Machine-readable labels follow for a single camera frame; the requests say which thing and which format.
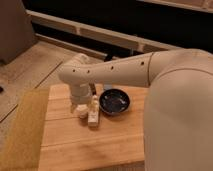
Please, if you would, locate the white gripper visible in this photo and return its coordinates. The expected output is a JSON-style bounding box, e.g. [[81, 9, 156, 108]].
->
[[69, 84, 92, 112]]

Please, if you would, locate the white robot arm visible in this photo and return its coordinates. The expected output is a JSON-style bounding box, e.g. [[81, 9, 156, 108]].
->
[[59, 49, 213, 171]]

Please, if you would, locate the white plastic cup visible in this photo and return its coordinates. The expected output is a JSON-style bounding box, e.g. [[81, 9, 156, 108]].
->
[[75, 104, 88, 119]]

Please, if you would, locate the blue grey sponge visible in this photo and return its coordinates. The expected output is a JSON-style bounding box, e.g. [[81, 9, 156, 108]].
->
[[103, 84, 112, 91]]

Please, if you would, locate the black bowl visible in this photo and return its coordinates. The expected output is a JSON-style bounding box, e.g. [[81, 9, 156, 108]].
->
[[99, 89, 130, 116]]

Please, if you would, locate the yellow green mat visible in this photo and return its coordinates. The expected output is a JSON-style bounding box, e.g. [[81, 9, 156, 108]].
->
[[0, 89, 49, 171]]

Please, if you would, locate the grey cabinet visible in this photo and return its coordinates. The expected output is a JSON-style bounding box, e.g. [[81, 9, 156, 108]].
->
[[0, 0, 37, 64]]

